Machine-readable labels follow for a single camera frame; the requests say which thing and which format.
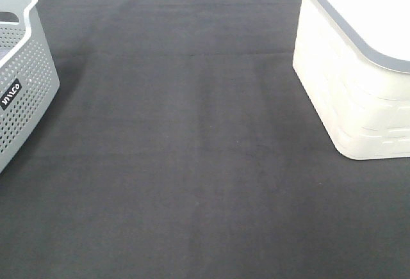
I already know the white plastic basket grey rim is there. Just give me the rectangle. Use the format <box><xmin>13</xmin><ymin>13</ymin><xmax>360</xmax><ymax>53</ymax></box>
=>
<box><xmin>293</xmin><ymin>0</ymin><xmax>409</xmax><ymax>160</ymax></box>

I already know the black felt table mat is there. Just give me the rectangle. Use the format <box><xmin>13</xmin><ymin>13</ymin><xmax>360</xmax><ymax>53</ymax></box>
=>
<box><xmin>1</xmin><ymin>0</ymin><xmax>409</xmax><ymax>278</ymax></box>

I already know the grey perforated plastic basket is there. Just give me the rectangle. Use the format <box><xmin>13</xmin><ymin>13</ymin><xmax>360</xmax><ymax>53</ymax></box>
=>
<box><xmin>1</xmin><ymin>0</ymin><xmax>60</xmax><ymax>168</ymax></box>

